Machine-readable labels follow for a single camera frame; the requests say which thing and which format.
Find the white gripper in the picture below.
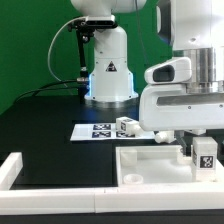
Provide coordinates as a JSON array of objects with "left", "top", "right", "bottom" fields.
[{"left": 139, "top": 84, "right": 224, "bottom": 154}]

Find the white square tabletop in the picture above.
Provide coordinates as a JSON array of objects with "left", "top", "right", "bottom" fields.
[{"left": 115, "top": 144, "right": 224, "bottom": 201}]

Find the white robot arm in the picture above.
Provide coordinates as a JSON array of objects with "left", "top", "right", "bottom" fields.
[{"left": 71, "top": 0, "right": 224, "bottom": 131}]

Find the white tag sheet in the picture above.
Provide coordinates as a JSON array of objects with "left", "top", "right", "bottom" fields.
[{"left": 70, "top": 123, "right": 154, "bottom": 141}]

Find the white U-shaped fence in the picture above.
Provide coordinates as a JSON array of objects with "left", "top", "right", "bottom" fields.
[{"left": 0, "top": 152, "right": 224, "bottom": 215}]

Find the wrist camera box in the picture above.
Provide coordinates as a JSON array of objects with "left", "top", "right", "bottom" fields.
[{"left": 144, "top": 57, "right": 192, "bottom": 84}]

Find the black cable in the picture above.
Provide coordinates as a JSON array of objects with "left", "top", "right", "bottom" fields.
[{"left": 13, "top": 16, "right": 88, "bottom": 104}]

